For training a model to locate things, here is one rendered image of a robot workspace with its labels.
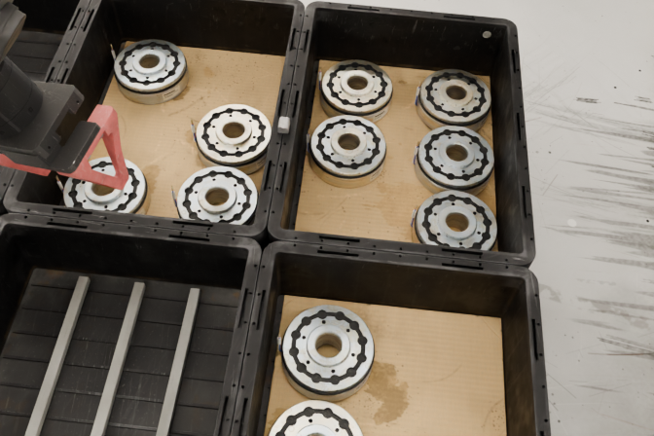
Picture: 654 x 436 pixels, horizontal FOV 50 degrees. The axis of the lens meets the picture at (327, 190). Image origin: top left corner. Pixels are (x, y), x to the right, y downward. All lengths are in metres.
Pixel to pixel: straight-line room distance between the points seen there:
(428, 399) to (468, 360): 0.07
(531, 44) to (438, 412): 0.78
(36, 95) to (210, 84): 0.48
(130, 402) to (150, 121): 0.40
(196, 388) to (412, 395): 0.24
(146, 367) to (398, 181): 0.40
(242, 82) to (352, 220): 0.29
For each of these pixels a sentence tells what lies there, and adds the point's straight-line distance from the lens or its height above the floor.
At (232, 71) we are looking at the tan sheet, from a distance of 1.07.
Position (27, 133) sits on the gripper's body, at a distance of 0.60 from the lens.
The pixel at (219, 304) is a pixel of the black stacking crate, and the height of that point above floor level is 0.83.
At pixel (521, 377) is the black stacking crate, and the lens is 0.78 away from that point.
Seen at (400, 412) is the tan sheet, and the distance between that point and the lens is 0.80.
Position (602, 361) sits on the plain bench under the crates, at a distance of 1.04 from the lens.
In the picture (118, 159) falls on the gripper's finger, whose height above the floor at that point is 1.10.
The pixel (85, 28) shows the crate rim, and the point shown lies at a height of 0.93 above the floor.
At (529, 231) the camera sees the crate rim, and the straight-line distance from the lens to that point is 0.82.
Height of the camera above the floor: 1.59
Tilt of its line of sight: 55 degrees down
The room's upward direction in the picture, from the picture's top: 4 degrees clockwise
